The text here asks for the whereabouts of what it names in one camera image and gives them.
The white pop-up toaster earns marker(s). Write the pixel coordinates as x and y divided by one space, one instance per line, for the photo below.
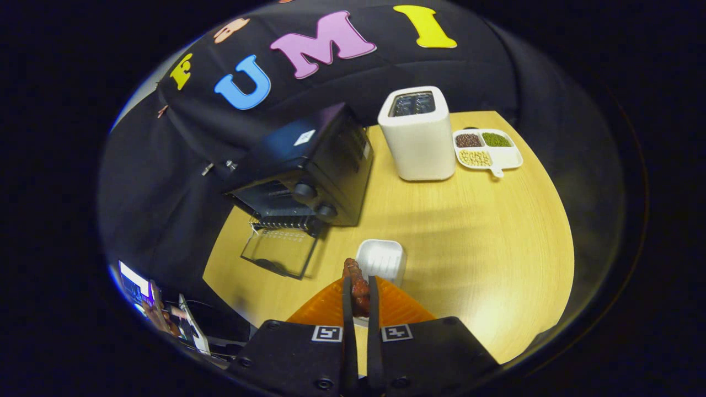
419 143

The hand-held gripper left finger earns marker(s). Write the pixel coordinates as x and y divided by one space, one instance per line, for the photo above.
348 342

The black toaster oven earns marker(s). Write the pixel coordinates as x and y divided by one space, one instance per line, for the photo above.
309 160

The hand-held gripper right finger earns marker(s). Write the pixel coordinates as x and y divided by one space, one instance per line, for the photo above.
374 342

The white divided bean plate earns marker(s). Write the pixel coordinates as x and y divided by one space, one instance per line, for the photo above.
510 157

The silver metal clip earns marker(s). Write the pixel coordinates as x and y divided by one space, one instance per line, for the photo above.
207 169

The red-brown meat piece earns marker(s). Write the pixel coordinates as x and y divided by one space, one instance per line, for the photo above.
359 289

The metal oven rack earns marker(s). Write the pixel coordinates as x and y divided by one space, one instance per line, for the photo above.
281 222

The computer monitor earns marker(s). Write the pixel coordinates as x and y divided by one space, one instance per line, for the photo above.
135 284

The white flat board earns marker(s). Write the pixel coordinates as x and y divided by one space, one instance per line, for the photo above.
194 328

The white ribbed dish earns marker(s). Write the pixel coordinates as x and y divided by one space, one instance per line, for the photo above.
380 259

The pink clip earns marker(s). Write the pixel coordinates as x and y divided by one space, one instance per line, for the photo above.
162 111

